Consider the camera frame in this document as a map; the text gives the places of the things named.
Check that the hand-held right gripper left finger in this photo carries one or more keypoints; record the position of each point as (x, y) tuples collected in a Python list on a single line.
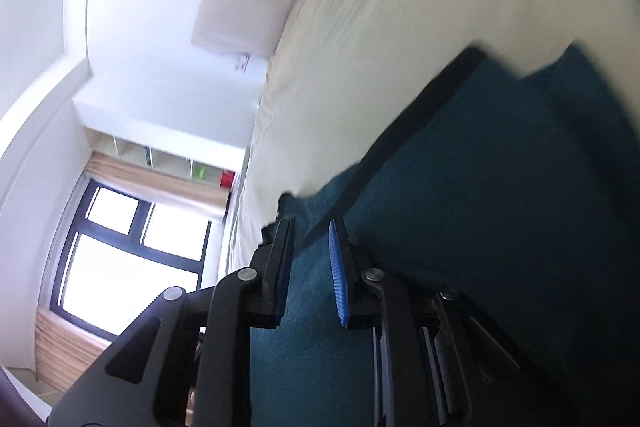
[(277, 267)]

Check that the black framed window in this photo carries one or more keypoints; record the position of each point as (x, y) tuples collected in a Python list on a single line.
[(125, 267)]

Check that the beige curtain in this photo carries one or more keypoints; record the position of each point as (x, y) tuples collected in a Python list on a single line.
[(160, 184), (70, 347)]

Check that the green item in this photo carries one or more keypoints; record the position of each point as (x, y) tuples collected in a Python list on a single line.
[(199, 171)]

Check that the bed with beige sheet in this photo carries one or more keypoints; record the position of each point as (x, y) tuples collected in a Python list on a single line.
[(375, 32)]

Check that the dark green sweater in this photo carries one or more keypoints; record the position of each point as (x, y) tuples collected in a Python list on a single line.
[(475, 207)]

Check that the red box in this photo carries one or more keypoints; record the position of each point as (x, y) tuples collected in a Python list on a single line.
[(227, 179)]

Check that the white wall shelf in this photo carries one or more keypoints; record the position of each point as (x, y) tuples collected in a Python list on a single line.
[(165, 157)]

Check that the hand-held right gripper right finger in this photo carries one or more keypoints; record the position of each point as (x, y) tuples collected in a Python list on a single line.
[(338, 277)]

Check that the wall socket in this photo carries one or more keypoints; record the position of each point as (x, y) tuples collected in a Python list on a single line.
[(242, 62)]

